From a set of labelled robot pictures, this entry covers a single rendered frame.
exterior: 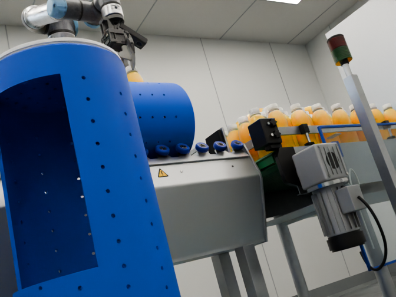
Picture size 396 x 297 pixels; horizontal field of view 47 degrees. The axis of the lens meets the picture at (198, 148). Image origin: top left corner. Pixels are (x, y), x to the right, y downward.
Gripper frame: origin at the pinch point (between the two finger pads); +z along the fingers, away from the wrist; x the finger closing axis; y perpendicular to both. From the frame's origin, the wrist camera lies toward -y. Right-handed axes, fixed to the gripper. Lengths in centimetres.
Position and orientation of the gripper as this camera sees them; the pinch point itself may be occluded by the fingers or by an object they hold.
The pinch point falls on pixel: (131, 69)
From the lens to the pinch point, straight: 163.6
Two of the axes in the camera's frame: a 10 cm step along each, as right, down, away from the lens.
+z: 2.6, 9.3, -2.6
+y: -8.1, 0.6, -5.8
